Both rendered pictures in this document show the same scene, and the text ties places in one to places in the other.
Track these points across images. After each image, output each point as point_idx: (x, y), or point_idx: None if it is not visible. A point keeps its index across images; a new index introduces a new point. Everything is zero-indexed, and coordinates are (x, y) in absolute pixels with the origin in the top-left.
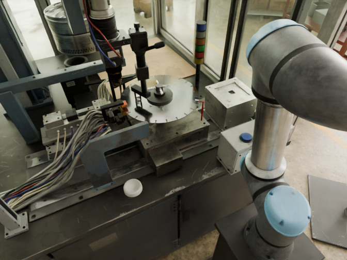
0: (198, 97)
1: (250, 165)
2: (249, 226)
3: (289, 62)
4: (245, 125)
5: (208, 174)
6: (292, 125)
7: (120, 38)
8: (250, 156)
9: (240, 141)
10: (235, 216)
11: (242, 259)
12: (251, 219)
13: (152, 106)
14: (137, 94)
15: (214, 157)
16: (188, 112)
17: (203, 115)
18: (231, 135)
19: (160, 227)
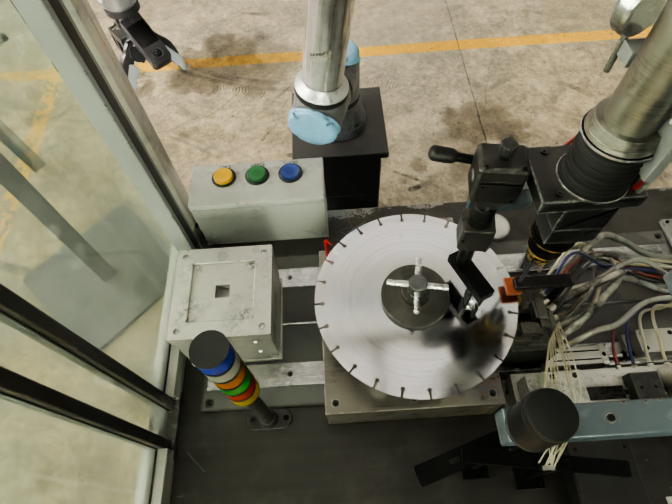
0: (327, 262)
1: (345, 85)
2: (353, 126)
3: None
4: (271, 196)
5: (360, 211)
6: (193, 170)
7: (552, 152)
8: (338, 88)
9: (303, 171)
10: (359, 150)
11: (378, 114)
12: (347, 128)
13: (441, 269)
14: (470, 324)
15: (331, 237)
16: (370, 225)
17: (290, 342)
18: (311, 186)
19: None
